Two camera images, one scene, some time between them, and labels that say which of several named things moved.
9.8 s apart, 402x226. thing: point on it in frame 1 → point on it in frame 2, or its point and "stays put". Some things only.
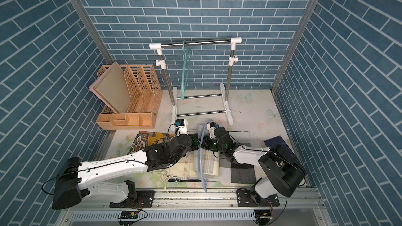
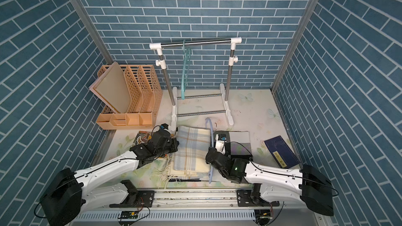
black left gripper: [194, 142] → [174, 146]
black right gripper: [207, 139] → [209, 150]
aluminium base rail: [213, 207] stays put
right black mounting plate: [245, 199] stays put
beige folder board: [112, 85] stays put
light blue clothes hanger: [201, 167] → [210, 172]
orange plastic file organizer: [146, 92] stays put
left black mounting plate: [144, 199] stays put
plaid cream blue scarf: [198, 164] stays put
